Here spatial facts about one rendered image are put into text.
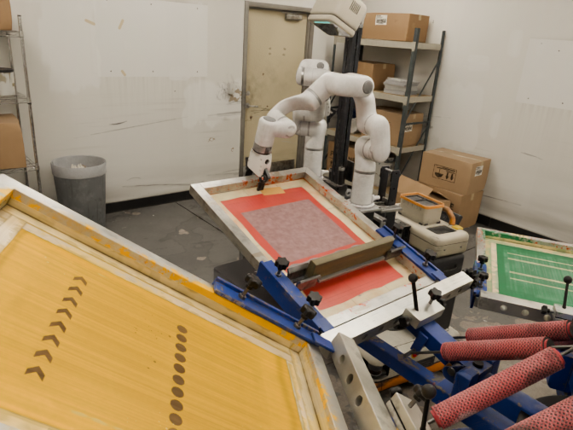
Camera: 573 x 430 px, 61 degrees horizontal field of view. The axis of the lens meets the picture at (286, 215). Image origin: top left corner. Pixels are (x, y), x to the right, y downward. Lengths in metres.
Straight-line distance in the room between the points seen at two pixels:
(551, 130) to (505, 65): 0.81
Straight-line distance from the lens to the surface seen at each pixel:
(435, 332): 1.50
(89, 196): 4.56
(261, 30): 5.86
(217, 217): 1.71
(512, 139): 5.52
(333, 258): 1.55
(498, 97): 5.58
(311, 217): 1.90
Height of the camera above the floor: 1.85
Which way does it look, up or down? 21 degrees down
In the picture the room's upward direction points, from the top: 4 degrees clockwise
